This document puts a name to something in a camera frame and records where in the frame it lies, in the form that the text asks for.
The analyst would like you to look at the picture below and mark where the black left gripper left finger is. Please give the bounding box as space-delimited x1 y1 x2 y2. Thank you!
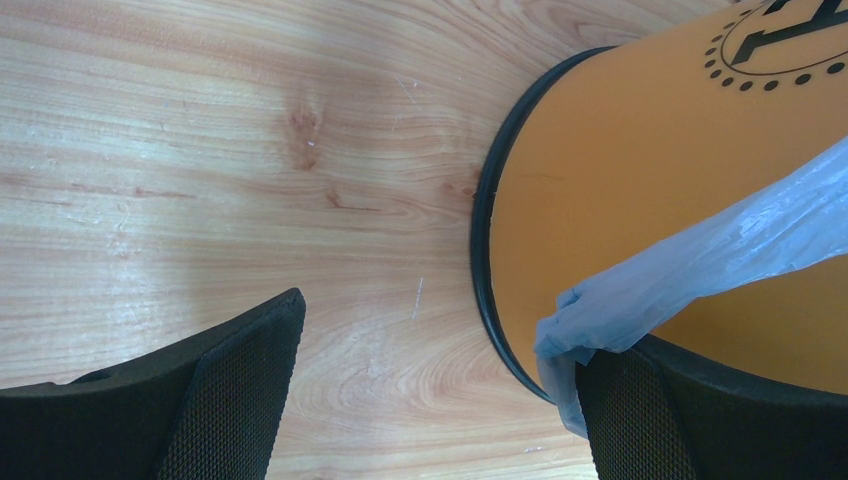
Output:
1 288 306 479

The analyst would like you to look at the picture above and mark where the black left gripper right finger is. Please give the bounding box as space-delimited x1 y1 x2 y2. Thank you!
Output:
576 335 847 479

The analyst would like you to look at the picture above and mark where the translucent blue plastic bag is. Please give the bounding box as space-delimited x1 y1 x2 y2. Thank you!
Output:
534 140 847 438

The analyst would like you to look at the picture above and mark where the orange trash bin gold rim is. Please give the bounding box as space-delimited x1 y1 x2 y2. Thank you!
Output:
470 1 847 398

